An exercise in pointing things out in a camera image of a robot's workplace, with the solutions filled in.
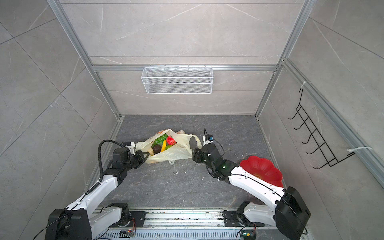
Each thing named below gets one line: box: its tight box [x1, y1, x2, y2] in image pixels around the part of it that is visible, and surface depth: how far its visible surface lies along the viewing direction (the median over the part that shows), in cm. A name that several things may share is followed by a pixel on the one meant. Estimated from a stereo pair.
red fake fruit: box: [166, 136, 177, 146], surface depth 100 cm
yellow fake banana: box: [161, 139, 167, 152], surface depth 100 cm
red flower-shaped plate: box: [239, 155, 284, 188], surface depth 92 cm
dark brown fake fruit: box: [151, 144, 162, 155], surface depth 97 cm
